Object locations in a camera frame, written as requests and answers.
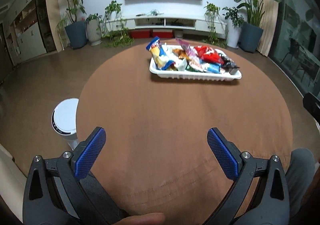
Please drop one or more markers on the white tall plant pot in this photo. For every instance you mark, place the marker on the white tall plant pot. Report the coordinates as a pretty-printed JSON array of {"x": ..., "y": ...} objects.
[{"x": 233, "y": 35}]

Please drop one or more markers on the person right hand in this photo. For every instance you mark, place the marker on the person right hand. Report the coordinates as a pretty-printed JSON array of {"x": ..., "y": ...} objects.
[{"x": 147, "y": 219}]

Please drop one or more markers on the red chocolate ball bag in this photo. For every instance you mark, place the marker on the red chocolate ball bag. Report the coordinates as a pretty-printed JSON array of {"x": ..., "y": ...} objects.
[{"x": 209, "y": 55}]

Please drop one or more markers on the red storage box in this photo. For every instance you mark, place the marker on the red storage box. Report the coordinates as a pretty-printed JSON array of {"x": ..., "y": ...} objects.
[{"x": 151, "y": 33}]

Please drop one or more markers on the orange snack packet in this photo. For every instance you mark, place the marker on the orange snack packet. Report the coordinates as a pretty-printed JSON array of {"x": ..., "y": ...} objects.
[{"x": 181, "y": 54}]

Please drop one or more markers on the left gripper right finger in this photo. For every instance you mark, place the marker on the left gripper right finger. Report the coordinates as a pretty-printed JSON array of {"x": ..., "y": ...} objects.
[{"x": 259, "y": 193}]

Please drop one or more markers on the white yellow cartoon packet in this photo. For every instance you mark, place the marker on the white yellow cartoon packet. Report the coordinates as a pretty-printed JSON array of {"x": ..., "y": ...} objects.
[{"x": 194, "y": 62}]

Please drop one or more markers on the white tv cabinet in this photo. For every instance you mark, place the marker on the white tv cabinet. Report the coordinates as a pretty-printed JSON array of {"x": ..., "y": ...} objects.
[{"x": 169, "y": 22}]

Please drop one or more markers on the blue cake snack packet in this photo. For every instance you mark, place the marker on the blue cake snack packet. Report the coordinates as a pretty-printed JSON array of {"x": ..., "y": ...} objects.
[{"x": 162, "y": 60}]

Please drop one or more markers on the black snack packet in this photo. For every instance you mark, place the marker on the black snack packet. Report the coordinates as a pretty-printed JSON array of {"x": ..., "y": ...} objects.
[{"x": 229, "y": 65}]

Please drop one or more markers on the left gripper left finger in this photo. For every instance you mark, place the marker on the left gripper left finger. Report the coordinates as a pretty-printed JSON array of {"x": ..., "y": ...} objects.
[{"x": 63, "y": 190}]

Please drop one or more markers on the beige curtain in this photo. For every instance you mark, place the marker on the beige curtain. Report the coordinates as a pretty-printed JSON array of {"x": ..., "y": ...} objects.
[{"x": 268, "y": 24}]

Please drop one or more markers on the white round trash bin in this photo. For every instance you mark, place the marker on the white round trash bin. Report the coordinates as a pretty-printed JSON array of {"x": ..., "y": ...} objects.
[{"x": 63, "y": 121}]

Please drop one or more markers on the dark blue plant pot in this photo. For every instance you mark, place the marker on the dark blue plant pot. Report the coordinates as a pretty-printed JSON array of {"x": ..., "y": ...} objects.
[{"x": 76, "y": 33}]

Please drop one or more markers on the light blue snack bag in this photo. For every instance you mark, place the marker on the light blue snack bag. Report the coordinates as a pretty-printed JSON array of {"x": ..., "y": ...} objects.
[{"x": 210, "y": 68}]

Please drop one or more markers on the white plastic tray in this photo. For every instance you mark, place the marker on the white plastic tray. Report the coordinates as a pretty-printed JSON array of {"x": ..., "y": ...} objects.
[{"x": 191, "y": 74}]

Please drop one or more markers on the right blue plant pot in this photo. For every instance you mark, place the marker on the right blue plant pot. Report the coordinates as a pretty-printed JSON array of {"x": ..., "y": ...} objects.
[{"x": 250, "y": 37}]

